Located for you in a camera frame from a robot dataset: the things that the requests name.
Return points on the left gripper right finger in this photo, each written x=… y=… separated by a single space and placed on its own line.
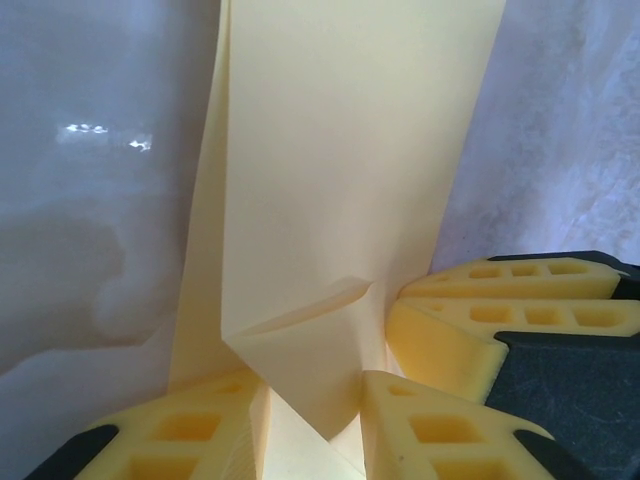
x=440 y=440

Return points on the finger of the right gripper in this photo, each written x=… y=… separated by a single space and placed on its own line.
x=500 y=280
x=550 y=370

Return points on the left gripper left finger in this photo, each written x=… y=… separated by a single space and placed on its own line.
x=175 y=440

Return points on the yellow paper sheet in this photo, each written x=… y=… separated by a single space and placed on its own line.
x=325 y=150

